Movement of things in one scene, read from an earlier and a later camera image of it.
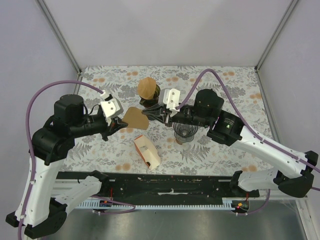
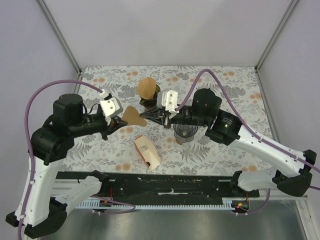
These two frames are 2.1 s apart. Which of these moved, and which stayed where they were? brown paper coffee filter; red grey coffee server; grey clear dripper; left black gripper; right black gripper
Moved: red grey coffee server
Stayed: grey clear dripper; left black gripper; right black gripper; brown paper coffee filter
